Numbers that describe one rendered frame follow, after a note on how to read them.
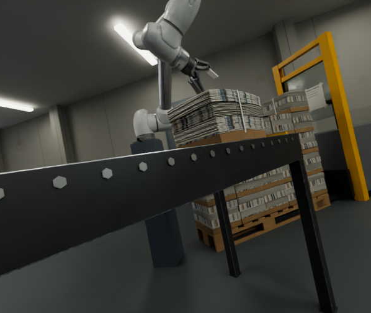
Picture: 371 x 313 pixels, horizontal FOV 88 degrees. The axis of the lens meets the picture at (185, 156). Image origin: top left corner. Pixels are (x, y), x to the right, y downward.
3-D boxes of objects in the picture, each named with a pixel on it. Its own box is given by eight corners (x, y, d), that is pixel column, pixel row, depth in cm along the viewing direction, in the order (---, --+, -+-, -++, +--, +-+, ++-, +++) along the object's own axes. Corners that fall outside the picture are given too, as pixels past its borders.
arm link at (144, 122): (135, 138, 167) (130, 114, 168) (156, 135, 173) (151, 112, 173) (136, 135, 152) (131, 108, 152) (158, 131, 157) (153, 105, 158)
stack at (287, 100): (282, 207, 232) (260, 104, 236) (299, 200, 243) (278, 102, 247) (313, 212, 197) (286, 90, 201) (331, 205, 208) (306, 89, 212)
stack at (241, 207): (197, 238, 190) (180, 156, 193) (282, 207, 233) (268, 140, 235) (217, 253, 154) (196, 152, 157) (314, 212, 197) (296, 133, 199)
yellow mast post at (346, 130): (355, 200, 208) (317, 36, 214) (359, 198, 211) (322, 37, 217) (365, 201, 199) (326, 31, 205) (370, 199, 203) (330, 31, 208)
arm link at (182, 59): (166, 68, 87) (176, 76, 90) (178, 57, 80) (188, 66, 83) (170, 53, 90) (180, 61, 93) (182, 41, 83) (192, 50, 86)
